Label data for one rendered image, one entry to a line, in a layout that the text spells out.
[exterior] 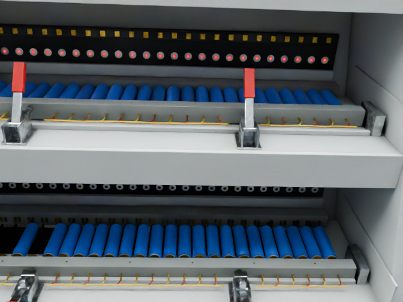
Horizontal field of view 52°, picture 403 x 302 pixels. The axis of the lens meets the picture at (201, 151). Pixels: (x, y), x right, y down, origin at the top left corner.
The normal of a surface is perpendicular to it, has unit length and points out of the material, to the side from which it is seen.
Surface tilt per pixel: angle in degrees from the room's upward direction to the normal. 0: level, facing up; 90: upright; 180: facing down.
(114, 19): 90
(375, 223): 90
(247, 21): 90
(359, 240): 90
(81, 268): 108
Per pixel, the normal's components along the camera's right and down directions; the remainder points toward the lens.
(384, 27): -1.00, -0.02
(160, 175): 0.03, 0.47
